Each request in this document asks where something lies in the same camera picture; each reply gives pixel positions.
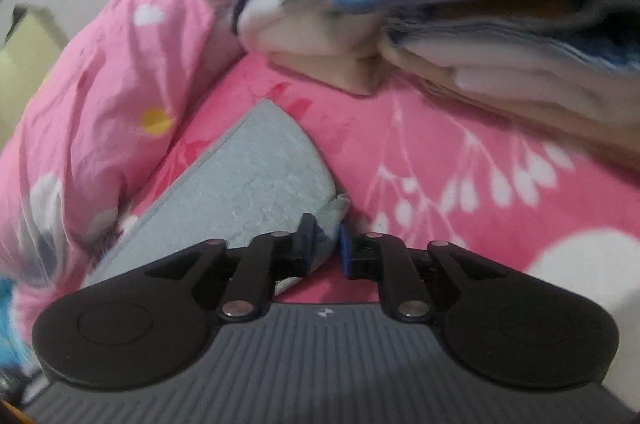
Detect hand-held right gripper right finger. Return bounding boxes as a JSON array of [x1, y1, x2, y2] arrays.
[[340, 227, 506, 324]]

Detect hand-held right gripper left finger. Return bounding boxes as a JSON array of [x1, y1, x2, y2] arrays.
[[145, 213, 322, 322]]

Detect grey sweatpants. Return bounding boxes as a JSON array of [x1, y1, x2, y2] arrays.
[[85, 98, 351, 300]]

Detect beige folded pants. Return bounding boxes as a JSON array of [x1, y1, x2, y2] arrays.
[[395, 49, 640, 165]]

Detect pink and teal floral duvet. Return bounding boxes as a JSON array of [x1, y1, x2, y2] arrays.
[[0, 0, 246, 355]]

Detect yellow-green wardrobe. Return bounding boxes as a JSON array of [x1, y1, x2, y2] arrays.
[[0, 4, 68, 145]]

